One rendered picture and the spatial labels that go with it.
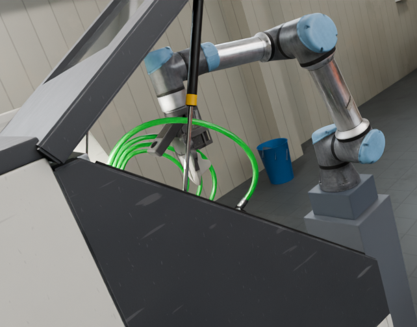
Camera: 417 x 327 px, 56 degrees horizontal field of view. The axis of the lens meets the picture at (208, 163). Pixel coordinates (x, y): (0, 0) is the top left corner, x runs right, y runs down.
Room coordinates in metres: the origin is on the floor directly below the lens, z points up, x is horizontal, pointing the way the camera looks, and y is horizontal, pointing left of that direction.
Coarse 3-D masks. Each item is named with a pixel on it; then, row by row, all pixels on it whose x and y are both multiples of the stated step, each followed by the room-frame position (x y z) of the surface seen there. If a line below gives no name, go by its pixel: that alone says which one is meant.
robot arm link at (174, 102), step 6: (168, 96) 0.99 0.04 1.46; (174, 96) 0.99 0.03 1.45; (180, 96) 0.99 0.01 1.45; (162, 102) 1.00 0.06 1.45; (168, 102) 0.99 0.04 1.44; (174, 102) 0.99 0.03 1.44; (180, 102) 0.99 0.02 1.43; (162, 108) 1.01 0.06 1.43; (168, 108) 0.99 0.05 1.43; (174, 108) 0.99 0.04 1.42; (180, 108) 0.99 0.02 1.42
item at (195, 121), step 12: (156, 120) 0.91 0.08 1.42; (168, 120) 0.91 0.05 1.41; (180, 120) 0.91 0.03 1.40; (192, 120) 0.91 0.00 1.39; (132, 132) 0.90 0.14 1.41; (228, 132) 0.92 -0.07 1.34; (120, 144) 0.90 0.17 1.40; (240, 144) 0.92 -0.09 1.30; (252, 156) 0.92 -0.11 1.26; (252, 180) 0.93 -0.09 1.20; (252, 192) 0.92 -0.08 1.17
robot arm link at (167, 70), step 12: (168, 48) 1.01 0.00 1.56; (144, 60) 1.01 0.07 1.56; (156, 60) 0.99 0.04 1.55; (168, 60) 0.99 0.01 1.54; (180, 60) 1.01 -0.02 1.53; (156, 72) 0.99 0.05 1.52; (168, 72) 0.99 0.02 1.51; (180, 72) 1.00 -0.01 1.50; (156, 84) 1.00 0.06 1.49; (168, 84) 0.99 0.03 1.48; (180, 84) 1.00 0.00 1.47
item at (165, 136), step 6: (168, 126) 0.99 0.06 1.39; (174, 126) 0.98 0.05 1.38; (180, 126) 0.99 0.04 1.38; (162, 132) 0.99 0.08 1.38; (168, 132) 0.97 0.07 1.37; (174, 132) 0.98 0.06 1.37; (156, 138) 0.99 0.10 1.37; (162, 138) 0.96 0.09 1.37; (168, 138) 0.97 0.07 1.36; (156, 144) 0.96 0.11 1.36; (162, 144) 0.96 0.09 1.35; (168, 144) 0.96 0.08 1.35; (150, 150) 0.97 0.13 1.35; (156, 150) 0.94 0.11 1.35; (162, 150) 0.95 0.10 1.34
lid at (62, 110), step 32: (128, 0) 1.15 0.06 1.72; (160, 0) 0.63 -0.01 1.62; (96, 32) 1.22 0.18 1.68; (128, 32) 0.60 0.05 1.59; (160, 32) 0.62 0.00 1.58; (64, 64) 1.20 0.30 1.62; (96, 64) 0.62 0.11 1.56; (128, 64) 0.58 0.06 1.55; (32, 96) 1.14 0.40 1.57; (64, 96) 0.64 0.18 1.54; (96, 96) 0.56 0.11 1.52; (32, 128) 0.66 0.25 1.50; (64, 128) 0.53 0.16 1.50; (64, 160) 0.52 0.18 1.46
